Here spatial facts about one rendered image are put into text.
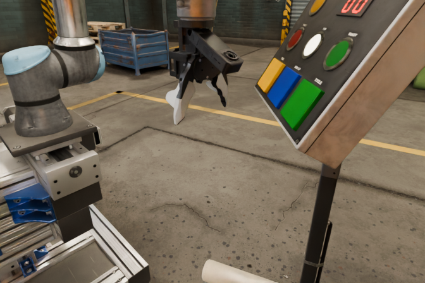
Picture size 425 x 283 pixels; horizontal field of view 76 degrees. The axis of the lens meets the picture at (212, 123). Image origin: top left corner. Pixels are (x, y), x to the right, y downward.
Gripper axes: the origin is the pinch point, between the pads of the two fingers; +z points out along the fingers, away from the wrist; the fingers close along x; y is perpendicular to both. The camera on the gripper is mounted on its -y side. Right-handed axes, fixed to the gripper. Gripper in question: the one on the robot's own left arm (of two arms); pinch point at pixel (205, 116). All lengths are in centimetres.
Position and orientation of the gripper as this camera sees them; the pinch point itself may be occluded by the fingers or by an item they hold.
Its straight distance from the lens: 60.0
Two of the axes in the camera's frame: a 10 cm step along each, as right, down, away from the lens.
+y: -7.2, -2.8, 6.4
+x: -7.0, 2.9, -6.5
